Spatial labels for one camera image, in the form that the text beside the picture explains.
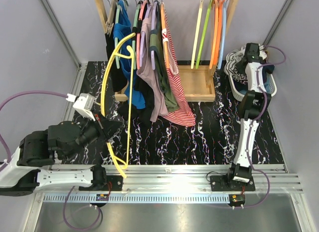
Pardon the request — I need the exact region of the mauve pink top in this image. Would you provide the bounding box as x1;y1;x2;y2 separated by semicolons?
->
137;15;168;122

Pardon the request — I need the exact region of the blue top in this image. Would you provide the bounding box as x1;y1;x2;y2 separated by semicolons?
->
113;0;146;109

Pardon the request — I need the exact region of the yellow plastic hanger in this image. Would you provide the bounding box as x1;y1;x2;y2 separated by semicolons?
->
100;32;137;178

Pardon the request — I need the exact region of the purple cable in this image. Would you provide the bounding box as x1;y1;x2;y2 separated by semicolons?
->
245;45;287;208
0;91;69;168

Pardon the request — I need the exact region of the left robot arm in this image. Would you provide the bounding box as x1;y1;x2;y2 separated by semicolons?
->
0;115;122;197

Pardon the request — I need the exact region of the orange hanger with red top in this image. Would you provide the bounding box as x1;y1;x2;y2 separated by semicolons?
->
160;3;171;69

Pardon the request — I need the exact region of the wooden clothes rack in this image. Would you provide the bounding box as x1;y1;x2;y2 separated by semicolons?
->
95;0;239;102

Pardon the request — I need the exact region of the pink hanger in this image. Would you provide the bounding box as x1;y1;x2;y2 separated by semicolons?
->
137;0;149;69

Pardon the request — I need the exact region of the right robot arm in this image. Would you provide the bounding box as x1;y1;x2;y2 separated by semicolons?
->
226;43;271;191

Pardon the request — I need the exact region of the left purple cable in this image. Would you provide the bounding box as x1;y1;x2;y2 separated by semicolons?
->
0;91;69;168

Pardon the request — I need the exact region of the light blue empty hanger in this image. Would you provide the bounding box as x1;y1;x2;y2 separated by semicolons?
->
217;3;227;70

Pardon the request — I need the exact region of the wooden clip hanger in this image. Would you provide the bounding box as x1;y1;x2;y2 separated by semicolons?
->
106;0;118;35

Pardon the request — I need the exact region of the purple hanger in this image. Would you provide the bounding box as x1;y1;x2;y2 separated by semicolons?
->
150;0;159;70

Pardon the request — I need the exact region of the black garment on clip hanger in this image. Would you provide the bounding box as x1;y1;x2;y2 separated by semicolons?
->
105;32;127;92

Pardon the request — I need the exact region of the white laundry basket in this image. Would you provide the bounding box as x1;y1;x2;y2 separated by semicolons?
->
227;74;277;101

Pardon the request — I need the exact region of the mint green hanger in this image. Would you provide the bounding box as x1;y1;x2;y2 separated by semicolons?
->
114;4;122;69

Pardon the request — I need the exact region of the olive green top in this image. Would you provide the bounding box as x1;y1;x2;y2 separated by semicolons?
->
154;30;179;112

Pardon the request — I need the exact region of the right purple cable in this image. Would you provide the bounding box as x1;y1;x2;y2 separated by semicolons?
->
245;45;287;208

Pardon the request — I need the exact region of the lilac hanger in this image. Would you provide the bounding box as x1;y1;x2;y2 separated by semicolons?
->
139;4;152;67

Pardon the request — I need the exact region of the aluminium rail base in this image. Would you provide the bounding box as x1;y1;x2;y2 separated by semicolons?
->
30;71;302;232

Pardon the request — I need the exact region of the lime green empty hanger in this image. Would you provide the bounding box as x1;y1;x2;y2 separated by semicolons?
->
194;0;213;69

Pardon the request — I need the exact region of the orange empty hanger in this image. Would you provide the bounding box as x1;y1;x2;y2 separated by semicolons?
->
209;0;219;69
214;0;225;69

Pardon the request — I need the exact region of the cream empty hanger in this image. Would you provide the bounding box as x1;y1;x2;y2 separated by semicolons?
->
190;0;203;69

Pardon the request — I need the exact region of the red white striped top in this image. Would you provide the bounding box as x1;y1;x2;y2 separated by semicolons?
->
164;15;195;127

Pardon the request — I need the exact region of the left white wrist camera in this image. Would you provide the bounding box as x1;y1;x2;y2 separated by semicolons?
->
66;93;95;121

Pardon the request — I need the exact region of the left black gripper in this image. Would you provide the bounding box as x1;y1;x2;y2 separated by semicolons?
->
63;109;124;161

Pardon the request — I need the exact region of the navy printed shirt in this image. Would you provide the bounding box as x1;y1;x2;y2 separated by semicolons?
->
232;62;275;94

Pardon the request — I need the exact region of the black white striped tank top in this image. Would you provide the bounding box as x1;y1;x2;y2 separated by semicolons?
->
224;44;267;82

